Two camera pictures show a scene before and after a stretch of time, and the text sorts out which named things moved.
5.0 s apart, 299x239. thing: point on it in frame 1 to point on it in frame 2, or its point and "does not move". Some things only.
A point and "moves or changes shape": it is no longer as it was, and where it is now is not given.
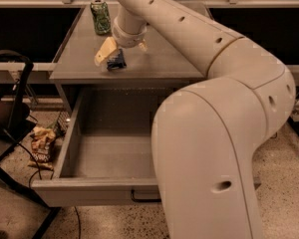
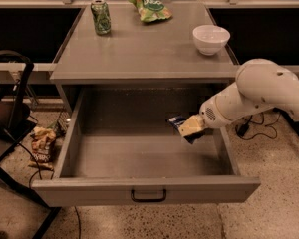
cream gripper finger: (109, 46) to (191, 124)
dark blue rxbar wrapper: (117, 62) moves or changes shape
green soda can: (101, 15) does not move
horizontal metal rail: (20, 66) does not move
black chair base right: (295, 126) does not move
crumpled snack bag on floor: (41, 138) does not move
